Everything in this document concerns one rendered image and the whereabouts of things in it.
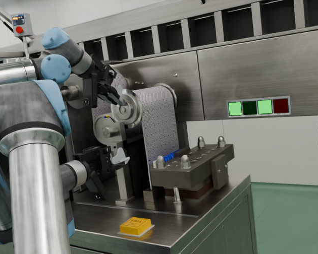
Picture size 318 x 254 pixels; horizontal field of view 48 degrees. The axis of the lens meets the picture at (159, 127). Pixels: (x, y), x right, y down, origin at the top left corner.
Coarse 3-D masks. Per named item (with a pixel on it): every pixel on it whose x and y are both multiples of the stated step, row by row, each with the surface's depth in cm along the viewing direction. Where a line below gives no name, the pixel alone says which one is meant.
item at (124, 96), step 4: (124, 96) 130; (128, 96) 129; (128, 100) 129; (132, 100) 128; (132, 104) 129; (136, 104) 128; (136, 108) 128; (136, 112) 129; (116, 116) 134; (132, 116) 130; (136, 116) 129; (120, 120) 133; (124, 120) 132; (128, 120) 131; (132, 120) 130
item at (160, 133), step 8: (152, 120) 135; (160, 120) 140; (168, 120) 145; (144, 128) 131; (152, 128) 135; (160, 128) 140; (168, 128) 145; (176, 128) 150; (144, 136) 131; (152, 136) 135; (160, 136) 139; (168, 136) 144; (176, 136) 150; (152, 144) 135; (160, 144) 139; (168, 144) 144; (176, 144) 150; (152, 152) 135; (160, 152) 139; (168, 152) 144; (152, 160) 135
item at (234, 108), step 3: (237, 102) 142; (231, 105) 143; (234, 105) 142; (237, 105) 142; (240, 105) 141; (231, 108) 143; (234, 108) 143; (237, 108) 142; (240, 108) 141; (231, 111) 144; (234, 111) 143; (237, 111) 142; (240, 111) 142; (231, 114) 144; (234, 114) 143; (237, 114) 143; (240, 114) 142
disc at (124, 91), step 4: (124, 92) 131; (128, 92) 130; (132, 92) 129; (132, 96) 129; (136, 96) 128; (136, 100) 129; (112, 104) 135; (140, 104) 128; (112, 108) 136; (140, 108) 128; (112, 112) 136; (140, 112) 129; (140, 116) 129; (116, 120) 136; (136, 120) 130; (140, 120) 130; (124, 124) 134; (128, 124) 133; (132, 124) 132; (136, 124) 131; (128, 128) 133
